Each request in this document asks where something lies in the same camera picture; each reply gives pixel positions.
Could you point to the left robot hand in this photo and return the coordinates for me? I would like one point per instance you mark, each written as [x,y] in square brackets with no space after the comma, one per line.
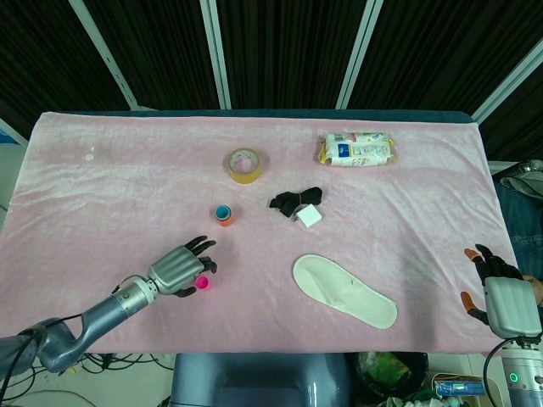
[176,271]

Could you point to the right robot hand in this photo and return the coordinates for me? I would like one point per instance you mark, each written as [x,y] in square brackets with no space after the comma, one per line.
[509,305]

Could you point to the pink plastic cup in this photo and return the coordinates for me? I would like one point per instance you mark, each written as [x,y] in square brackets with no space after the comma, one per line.
[204,283]

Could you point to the light blue plastic cup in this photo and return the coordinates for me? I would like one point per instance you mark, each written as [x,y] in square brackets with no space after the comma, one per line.
[222,213]

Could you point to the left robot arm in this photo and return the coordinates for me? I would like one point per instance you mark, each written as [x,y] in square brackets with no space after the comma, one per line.
[106,313]

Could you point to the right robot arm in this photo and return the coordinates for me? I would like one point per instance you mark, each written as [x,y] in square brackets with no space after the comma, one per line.
[524,373]

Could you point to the orange plastic cup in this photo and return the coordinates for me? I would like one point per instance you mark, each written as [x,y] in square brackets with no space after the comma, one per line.
[229,221]

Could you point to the blue jeans leg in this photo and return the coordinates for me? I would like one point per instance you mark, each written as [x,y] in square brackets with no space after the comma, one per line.
[522,229]

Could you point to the cardboard box with blue item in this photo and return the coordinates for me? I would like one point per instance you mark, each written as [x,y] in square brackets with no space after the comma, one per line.
[460,386]

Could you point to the pink plush blanket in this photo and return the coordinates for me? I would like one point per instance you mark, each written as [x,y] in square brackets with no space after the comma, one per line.
[127,169]

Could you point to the yellow packing tape roll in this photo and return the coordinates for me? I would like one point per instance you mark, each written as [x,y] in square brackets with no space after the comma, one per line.
[246,174]

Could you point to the black trash bin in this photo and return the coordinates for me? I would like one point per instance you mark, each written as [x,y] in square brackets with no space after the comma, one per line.
[390,373]

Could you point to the blue-grey robot torso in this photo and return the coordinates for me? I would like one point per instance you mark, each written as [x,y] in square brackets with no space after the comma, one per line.
[263,381]

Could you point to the white power adapter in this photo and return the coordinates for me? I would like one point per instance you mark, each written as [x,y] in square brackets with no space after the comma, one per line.
[309,217]

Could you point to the white disposable slipper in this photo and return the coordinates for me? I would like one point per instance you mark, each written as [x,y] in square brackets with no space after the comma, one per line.
[365,303]

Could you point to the teal table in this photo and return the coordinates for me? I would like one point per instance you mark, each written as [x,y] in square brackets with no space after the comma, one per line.
[254,113]

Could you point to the white snack package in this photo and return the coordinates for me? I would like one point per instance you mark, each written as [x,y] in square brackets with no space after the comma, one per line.
[356,148]

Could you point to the black curtain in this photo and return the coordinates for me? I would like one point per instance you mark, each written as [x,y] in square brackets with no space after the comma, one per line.
[288,51]

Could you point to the white post with blue sign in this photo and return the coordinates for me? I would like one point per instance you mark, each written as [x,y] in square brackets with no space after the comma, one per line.
[10,129]

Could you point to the white double frame post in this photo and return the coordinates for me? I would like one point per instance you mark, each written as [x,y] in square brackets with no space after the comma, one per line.
[216,55]

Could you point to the white slanted frame post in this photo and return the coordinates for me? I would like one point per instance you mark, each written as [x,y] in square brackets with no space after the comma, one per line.
[106,55]

